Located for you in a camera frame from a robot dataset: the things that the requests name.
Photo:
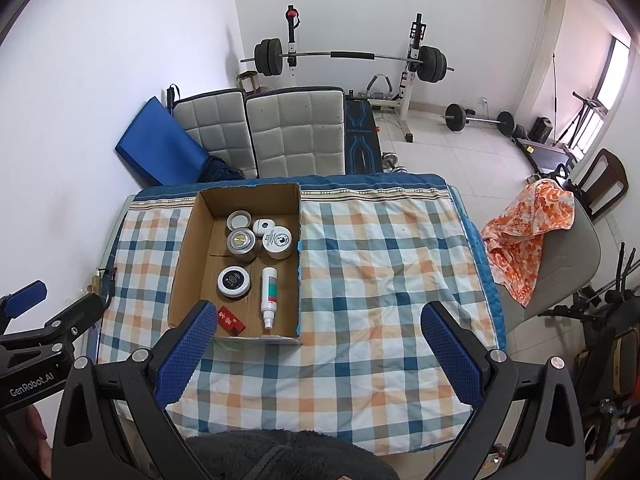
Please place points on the white earbud case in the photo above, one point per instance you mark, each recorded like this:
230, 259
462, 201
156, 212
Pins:
263, 226

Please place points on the round jar with black lid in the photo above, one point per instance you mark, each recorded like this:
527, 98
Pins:
233, 281

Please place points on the cardboard box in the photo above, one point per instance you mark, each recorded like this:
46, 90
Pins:
255, 265

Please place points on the white barbell rack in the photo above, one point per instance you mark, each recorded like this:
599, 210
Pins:
407, 90

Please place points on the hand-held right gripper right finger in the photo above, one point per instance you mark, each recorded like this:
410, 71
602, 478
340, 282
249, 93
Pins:
450, 355

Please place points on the black speaker box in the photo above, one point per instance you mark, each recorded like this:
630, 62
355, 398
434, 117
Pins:
541, 129

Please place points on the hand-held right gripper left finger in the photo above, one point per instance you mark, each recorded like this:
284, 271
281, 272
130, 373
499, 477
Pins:
187, 347

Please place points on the dark blue knitted cloth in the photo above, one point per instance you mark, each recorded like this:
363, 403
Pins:
220, 170

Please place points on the dark wooden chair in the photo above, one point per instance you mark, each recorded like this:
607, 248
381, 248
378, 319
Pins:
612, 167

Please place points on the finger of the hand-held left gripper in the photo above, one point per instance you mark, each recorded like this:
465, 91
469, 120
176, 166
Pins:
75, 320
27, 297

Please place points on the red card case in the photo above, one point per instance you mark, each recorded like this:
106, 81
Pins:
232, 322

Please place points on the short barbell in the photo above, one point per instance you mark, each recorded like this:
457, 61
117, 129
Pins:
455, 117

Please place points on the chrome dumbbell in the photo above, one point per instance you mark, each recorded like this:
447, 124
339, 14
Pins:
395, 162

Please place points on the person's left forearm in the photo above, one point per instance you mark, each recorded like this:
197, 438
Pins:
40, 435

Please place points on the white spray bottle teal band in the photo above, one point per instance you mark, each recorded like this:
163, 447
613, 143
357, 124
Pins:
269, 295

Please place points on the orange floral cloth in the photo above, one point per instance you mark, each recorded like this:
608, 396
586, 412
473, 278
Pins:
525, 230

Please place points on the silver round tin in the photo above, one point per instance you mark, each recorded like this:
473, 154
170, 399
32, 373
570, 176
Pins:
241, 244

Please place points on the window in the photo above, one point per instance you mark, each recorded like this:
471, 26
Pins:
615, 70

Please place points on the black exercise stand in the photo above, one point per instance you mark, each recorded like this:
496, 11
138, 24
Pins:
580, 120

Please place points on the grey chair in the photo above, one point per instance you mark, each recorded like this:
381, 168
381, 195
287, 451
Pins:
565, 270

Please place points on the narrow white padded cushion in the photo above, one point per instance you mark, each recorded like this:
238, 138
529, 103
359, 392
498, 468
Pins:
215, 130

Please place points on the checked blanket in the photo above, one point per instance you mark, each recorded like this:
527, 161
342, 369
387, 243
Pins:
375, 285

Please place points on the treadmill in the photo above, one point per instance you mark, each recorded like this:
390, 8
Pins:
547, 155

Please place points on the small brown stool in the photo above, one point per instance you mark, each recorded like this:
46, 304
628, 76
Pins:
246, 81

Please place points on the dark fleece garment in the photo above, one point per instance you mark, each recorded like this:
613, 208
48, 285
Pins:
290, 455

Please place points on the white round tin with print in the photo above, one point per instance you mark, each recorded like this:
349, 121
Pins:
276, 242

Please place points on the blue folded mat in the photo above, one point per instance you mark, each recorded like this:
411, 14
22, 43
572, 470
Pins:
160, 145

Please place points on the wide white padded cushion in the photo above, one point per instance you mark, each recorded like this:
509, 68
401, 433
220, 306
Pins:
295, 130

